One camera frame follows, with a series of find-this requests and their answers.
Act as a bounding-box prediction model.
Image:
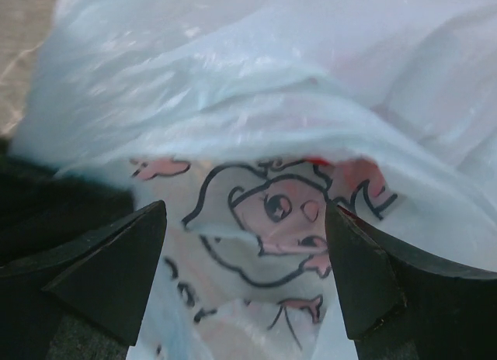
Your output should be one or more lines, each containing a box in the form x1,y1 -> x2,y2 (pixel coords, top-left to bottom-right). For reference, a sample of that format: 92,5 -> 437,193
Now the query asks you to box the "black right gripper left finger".
1,201 -> 167,359

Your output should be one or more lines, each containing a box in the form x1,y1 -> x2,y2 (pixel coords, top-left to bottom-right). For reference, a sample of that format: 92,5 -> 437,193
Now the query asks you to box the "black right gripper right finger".
325,205 -> 496,359

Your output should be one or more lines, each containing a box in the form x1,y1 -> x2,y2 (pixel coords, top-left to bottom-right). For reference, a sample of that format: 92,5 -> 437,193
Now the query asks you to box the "red fruit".
305,157 -> 334,167

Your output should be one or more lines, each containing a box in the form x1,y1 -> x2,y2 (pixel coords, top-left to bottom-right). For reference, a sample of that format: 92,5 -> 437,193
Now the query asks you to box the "light blue printed plastic bag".
9,0 -> 496,359

